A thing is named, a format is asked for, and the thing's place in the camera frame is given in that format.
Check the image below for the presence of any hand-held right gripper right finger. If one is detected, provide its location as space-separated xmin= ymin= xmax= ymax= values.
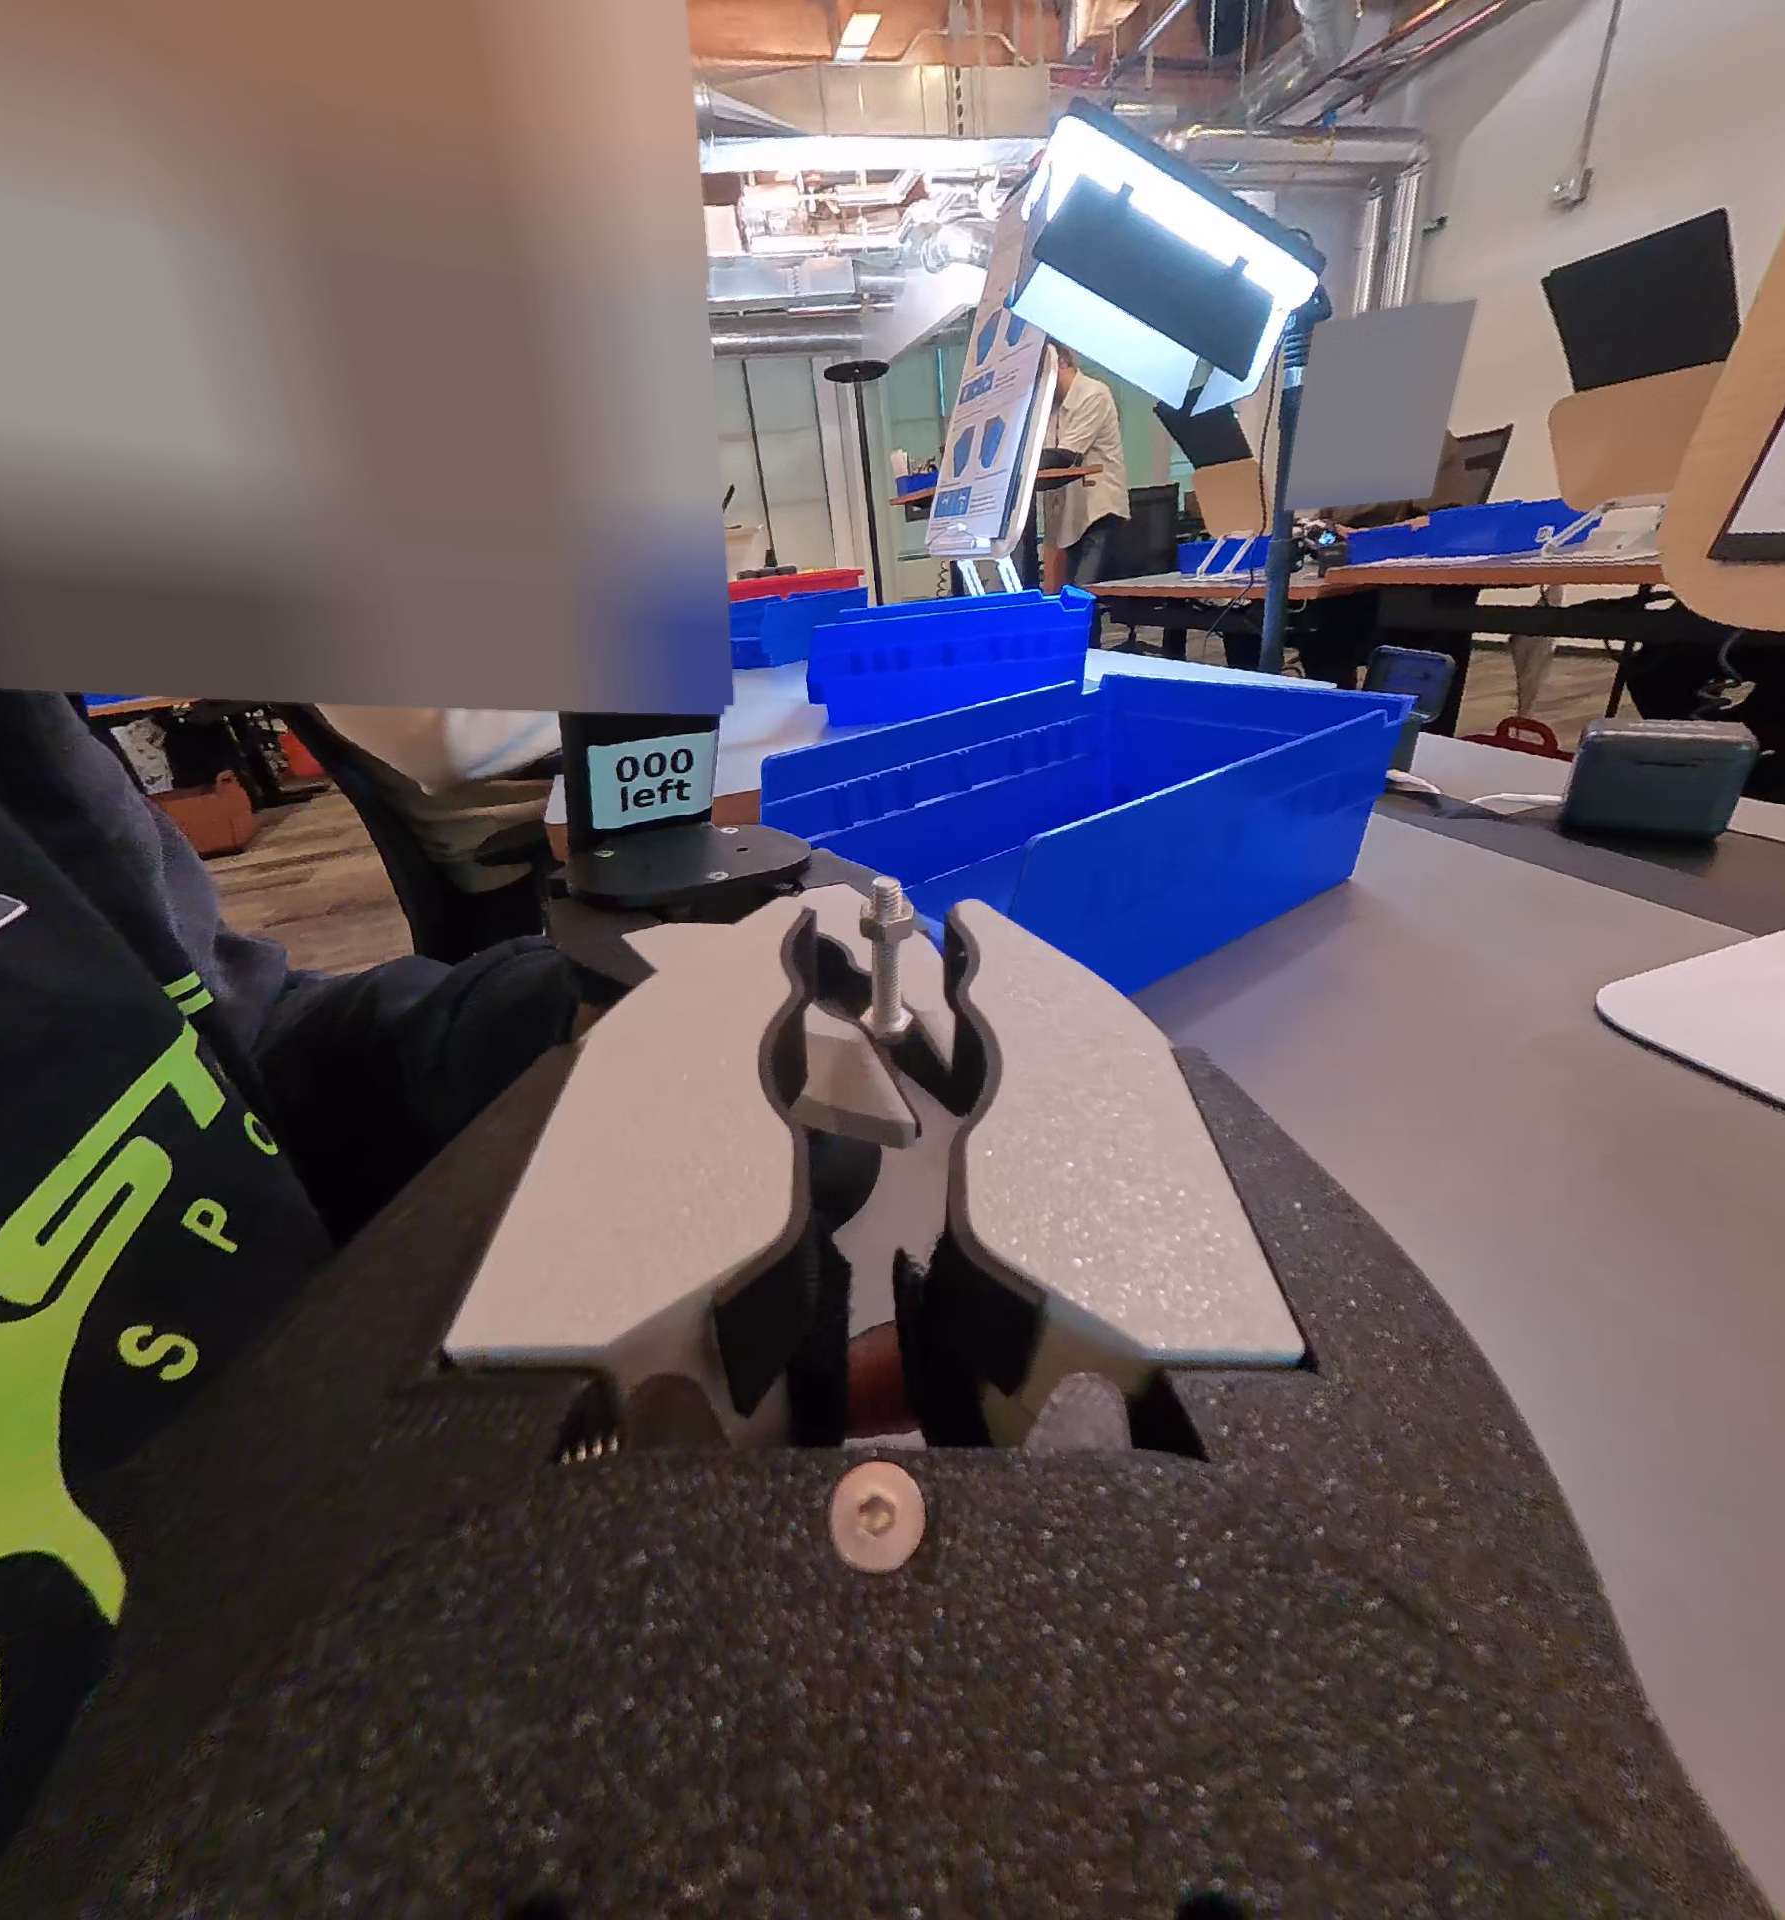
xmin=943 ymin=896 xmax=1309 ymax=1449

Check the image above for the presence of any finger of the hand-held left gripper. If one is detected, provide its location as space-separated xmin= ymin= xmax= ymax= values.
xmin=808 ymin=927 xmax=983 ymax=1115
xmin=788 ymin=1032 xmax=924 ymax=1151

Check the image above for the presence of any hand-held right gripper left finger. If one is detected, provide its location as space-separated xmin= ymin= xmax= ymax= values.
xmin=442 ymin=904 xmax=822 ymax=1449

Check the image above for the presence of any thin long steel bolt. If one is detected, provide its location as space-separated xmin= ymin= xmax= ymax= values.
xmin=859 ymin=878 xmax=917 ymax=1044

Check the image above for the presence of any blue plastic bin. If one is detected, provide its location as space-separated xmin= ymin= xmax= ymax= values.
xmin=761 ymin=675 xmax=1418 ymax=994
xmin=805 ymin=587 xmax=1096 ymax=729
xmin=727 ymin=596 xmax=835 ymax=669

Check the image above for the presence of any person's left forearm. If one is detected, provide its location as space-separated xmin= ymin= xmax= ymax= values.
xmin=255 ymin=934 xmax=594 ymax=1203

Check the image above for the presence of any person's right hand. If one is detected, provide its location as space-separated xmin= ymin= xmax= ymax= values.
xmin=842 ymin=1328 xmax=919 ymax=1431

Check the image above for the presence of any black floor lamp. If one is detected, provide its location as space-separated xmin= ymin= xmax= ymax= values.
xmin=825 ymin=357 xmax=896 ymax=602

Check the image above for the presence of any instruction poster on stand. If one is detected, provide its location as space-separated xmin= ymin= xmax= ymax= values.
xmin=926 ymin=224 xmax=1060 ymax=595

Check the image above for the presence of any small black charging dock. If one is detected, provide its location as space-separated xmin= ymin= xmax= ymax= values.
xmin=1357 ymin=646 xmax=1456 ymax=739

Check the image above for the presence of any person's black printed shirt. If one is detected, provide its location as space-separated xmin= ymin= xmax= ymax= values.
xmin=0 ymin=691 xmax=339 ymax=1920

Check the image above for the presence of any black light stand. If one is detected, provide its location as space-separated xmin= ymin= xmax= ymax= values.
xmin=1257 ymin=314 xmax=1315 ymax=675

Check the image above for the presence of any white document stand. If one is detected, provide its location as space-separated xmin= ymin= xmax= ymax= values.
xmin=1598 ymin=451 xmax=1785 ymax=1136

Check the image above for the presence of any black charging case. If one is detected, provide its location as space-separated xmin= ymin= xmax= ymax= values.
xmin=1559 ymin=717 xmax=1759 ymax=842

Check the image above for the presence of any wooden office table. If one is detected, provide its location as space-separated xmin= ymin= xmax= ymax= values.
xmin=1094 ymin=558 xmax=1665 ymax=605

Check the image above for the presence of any studio LED light panel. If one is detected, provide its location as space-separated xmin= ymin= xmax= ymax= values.
xmin=1010 ymin=96 xmax=1329 ymax=414

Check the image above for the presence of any black computer monitor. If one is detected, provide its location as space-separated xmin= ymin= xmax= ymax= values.
xmin=1540 ymin=207 xmax=1743 ymax=394

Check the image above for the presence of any white cable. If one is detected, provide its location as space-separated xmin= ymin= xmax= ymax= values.
xmin=1385 ymin=773 xmax=1568 ymax=821

